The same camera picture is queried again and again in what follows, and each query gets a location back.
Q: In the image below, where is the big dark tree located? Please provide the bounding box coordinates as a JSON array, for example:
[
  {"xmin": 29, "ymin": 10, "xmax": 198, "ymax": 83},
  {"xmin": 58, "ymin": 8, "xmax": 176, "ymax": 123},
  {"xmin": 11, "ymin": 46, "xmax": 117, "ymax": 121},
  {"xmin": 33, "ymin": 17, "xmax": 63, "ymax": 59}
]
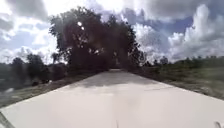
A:
[{"xmin": 49, "ymin": 6, "xmax": 146, "ymax": 73}]

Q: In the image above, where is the pale concrete road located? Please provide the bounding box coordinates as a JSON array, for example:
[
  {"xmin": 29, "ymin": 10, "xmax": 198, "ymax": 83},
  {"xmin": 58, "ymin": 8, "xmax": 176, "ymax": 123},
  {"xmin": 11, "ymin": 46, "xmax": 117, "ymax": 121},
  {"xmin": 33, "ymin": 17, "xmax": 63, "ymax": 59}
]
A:
[{"xmin": 0, "ymin": 69, "xmax": 224, "ymax": 128}]

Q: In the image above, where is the row of trees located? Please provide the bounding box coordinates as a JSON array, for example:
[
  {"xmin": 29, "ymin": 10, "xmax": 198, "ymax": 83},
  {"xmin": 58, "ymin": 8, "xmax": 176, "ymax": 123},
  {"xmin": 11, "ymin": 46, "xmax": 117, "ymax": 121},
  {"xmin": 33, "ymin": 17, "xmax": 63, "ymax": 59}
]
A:
[{"xmin": 143, "ymin": 54, "xmax": 224, "ymax": 67}]

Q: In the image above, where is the grass verge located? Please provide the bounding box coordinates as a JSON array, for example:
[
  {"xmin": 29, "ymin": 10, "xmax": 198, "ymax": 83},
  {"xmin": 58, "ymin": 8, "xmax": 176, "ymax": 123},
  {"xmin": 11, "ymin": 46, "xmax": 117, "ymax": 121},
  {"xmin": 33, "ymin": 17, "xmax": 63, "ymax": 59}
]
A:
[{"xmin": 133, "ymin": 59, "xmax": 224, "ymax": 102}]

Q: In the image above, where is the grass field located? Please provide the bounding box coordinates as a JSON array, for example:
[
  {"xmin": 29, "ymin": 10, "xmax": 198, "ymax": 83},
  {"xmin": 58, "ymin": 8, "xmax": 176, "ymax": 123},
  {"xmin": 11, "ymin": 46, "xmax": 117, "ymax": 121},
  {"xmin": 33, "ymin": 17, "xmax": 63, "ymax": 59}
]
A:
[{"xmin": 0, "ymin": 73, "xmax": 98, "ymax": 109}]

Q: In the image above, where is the dark group of trees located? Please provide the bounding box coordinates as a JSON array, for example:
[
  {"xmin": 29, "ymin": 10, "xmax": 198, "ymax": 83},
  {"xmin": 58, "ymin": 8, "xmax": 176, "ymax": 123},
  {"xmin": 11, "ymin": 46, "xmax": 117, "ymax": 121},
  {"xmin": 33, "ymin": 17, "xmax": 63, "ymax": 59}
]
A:
[{"xmin": 0, "ymin": 53, "xmax": 68, "ymax": 90}]

